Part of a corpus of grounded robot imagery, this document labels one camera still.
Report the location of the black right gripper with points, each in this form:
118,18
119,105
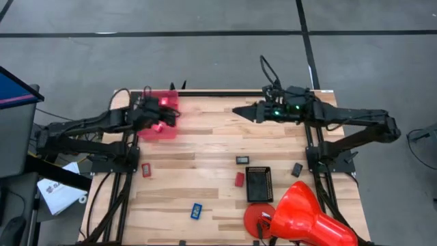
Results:
283,109

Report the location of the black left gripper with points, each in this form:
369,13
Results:
147,114

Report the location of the small red white charger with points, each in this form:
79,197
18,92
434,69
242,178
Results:
157,128

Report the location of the black small display meter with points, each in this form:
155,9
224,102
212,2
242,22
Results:
242,160

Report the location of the blue small display meter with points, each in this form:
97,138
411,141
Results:
196,211

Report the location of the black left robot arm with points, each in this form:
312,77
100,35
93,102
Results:
88,121

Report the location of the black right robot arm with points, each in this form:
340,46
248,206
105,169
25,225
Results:
358,114

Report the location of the pink translucent plastic bin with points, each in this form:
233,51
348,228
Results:
150,134

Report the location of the red small display meter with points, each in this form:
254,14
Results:
146,169

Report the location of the red flat rectangular block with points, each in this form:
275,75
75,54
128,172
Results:
239,179

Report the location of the small black adapter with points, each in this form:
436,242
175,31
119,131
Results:
297,169

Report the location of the black mesh tray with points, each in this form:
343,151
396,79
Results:
258,186

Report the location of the white label strip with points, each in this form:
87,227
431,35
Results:
326,91

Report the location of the red desk lamp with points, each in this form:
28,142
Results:
300,212

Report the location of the black desk bar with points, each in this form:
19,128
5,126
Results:
58,173

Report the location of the white paper booklet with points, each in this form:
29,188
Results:
59,194

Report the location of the grey cabinet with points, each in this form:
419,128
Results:
15,140

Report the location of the monitor with blue screen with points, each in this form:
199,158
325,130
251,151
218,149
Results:
13,90

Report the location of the black computer mouse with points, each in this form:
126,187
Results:
12,232

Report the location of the black back frame rail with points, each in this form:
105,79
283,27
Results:
218,93

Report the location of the black right frame rails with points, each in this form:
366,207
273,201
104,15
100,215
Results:
309,136

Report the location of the black frame rails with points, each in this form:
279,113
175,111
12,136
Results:
309,136
117,201

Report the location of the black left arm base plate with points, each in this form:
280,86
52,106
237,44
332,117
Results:
112,165

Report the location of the black left frame rails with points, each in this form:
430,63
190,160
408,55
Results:
117,201

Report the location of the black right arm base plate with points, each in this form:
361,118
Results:
338,165

